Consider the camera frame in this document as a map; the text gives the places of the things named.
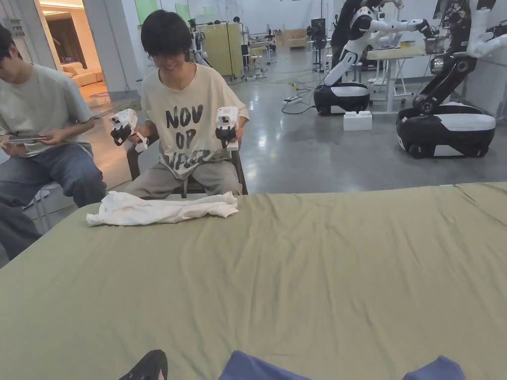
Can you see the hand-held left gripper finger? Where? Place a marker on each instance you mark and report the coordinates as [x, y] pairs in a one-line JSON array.
[[148, 366]]

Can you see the dark blue garment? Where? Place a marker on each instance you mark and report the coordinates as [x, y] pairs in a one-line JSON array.
[[257, 368]]

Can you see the white garment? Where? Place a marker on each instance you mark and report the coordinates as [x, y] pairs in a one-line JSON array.
[[158, 211]]

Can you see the bed with pale green sheet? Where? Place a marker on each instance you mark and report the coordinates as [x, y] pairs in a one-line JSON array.
[[301, 277]]

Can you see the cream sofa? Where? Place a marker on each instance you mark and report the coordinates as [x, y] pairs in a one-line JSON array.
[[79, 73]]

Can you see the white power strip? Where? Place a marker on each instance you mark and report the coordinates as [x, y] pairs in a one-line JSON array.
[[292, 99]]

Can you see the white foam box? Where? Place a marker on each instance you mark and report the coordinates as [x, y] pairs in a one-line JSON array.
[[357, 120]]

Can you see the white and black wheeled robot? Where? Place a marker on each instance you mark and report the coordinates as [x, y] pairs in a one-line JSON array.
[[447, 126], [342, 93]]

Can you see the wooden crate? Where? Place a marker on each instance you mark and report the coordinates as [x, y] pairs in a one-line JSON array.
[[295, 38]]

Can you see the black standing fan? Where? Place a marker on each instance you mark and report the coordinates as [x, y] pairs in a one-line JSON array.
[[318, 29]]

